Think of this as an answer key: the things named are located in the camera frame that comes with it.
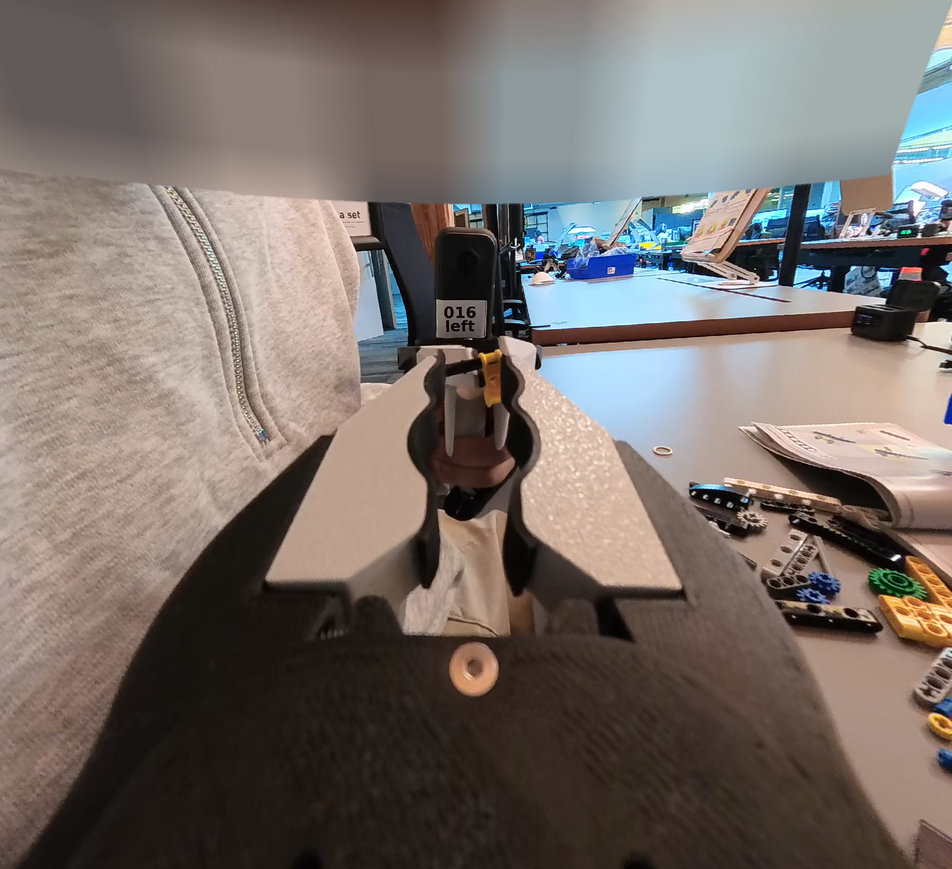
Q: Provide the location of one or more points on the wooden document stand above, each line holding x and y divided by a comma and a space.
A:
725, 229

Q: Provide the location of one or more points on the grey zip sweater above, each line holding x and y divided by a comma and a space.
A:
111, 400

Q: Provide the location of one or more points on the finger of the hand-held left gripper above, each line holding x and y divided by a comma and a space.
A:
500, 426
454, 415

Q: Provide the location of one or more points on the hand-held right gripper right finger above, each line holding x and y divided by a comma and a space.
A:
587, 512

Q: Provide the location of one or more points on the black office chair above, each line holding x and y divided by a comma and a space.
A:
401, 267

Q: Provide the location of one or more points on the person's left hand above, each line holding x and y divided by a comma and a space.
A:
472, 464

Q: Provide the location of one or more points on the black post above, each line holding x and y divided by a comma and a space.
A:
796, 237

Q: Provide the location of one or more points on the lego instruction booklet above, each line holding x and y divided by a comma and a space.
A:
840, 452

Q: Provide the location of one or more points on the small blue plastic bin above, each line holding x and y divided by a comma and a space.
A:
602, 267

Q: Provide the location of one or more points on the white sign board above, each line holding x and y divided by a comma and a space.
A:
349, 218

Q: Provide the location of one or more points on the yellow black lego connector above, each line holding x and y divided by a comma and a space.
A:
491, 374

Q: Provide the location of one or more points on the pile of loose lego parts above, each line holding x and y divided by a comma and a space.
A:
811, 571

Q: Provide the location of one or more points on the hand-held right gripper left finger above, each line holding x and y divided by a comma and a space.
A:
357, 504

